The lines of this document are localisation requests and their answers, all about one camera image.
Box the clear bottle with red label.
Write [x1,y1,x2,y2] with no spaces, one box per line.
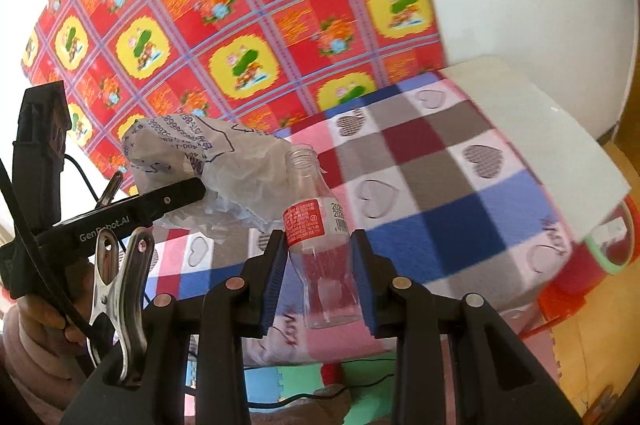
[282,144,363,331]

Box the metal spring clip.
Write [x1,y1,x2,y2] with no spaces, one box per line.
[87,227,155,386]
[95,170,125,208]

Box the foam puzzle floor mat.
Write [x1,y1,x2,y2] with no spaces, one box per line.
[185,285,626,425]

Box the red slipper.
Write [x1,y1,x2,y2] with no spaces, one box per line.
[320,362,346,383]

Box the red floral wall cloth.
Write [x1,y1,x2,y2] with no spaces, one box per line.
[20,0,446,196]

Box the white paper bag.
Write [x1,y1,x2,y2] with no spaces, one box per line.
[121,115,301,236]

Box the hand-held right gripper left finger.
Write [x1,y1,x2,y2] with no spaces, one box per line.
[60,230,290,425]

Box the red bucket with green rim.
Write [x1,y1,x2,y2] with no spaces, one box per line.
[550,200,636,301]

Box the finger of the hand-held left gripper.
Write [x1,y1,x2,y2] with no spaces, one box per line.
[135,178,207,220]

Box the thin black cable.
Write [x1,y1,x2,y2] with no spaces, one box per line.
[247,370,401,406]

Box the person's left hand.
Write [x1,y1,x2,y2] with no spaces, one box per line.
[15,262,96,348]

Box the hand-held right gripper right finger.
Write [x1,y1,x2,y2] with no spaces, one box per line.
[350,229,583,425]

